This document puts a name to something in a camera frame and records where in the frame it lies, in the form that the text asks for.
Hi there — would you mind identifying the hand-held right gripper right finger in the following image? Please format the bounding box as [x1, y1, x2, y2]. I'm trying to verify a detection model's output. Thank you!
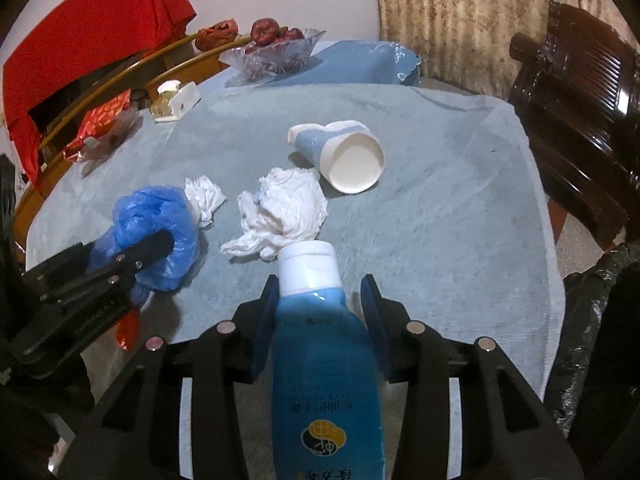
[360, 274, 583, 480]

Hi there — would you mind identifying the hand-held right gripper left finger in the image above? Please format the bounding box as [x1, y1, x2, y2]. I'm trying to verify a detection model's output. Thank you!
[60, 274, 279, 480]

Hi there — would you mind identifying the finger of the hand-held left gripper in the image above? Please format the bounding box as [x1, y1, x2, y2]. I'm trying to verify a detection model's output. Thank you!
[127, 274, 154, 307]
[87, 231, 176, 281]

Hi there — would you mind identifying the blue plastic bag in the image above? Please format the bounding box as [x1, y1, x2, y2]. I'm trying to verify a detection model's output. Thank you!
[89, 186, 202, 306]

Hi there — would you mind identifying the red mesh net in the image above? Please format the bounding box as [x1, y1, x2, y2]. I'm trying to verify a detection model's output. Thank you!
[115, 309, 142, 352]

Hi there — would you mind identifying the blue bottle with white cap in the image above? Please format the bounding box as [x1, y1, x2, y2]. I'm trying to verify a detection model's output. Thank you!
[270, 240, 387, 480]

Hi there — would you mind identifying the black trash bin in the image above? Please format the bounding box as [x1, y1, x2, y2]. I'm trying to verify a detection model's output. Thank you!
[544, 241, 640, 443]

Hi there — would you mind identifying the small crumpled white tissue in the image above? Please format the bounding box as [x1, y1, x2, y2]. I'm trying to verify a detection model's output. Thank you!
[183, 175, 227, 229]

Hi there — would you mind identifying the small glass dish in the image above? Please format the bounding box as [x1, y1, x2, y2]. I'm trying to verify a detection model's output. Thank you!
[80, 109, 144, 162]

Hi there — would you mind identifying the grey tablecloth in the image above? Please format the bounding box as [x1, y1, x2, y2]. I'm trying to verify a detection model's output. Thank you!
[25, 82, 569, 403]

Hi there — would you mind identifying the large crumpled white tissue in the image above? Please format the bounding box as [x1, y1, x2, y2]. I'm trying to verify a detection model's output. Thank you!
[220, 166, 330, 262]

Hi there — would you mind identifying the red gift packet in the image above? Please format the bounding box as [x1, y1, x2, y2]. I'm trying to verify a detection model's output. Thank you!
[62, 89, 132, 163]

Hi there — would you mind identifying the gold white tissue box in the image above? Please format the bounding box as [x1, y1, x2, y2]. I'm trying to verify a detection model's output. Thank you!
[149, 79, 202, 124]

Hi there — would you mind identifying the blue paper cup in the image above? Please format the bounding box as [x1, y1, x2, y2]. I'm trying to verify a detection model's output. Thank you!
[287, 122, 387, 196]

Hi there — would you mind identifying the black television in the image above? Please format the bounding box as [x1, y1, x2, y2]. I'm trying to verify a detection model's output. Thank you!
[27, 77, 103, 128]

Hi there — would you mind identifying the white paper cup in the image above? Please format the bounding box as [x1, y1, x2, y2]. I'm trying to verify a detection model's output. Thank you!
[324, 119, 376, 136]

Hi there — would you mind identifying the red plastic bag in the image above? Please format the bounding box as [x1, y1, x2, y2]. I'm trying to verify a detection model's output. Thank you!
[195, 19, 239, 52]

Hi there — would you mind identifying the glass fruit bowl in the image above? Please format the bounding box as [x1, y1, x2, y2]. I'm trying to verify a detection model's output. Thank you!
[219, 29, 327, 81]

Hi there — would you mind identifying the dark wooden armchair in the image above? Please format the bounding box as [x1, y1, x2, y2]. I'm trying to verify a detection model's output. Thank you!
[509, 0, 640, 252]

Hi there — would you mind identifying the beige patterned curtain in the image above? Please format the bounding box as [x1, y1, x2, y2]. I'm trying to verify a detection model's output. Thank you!
[374, 0, 618, 98]

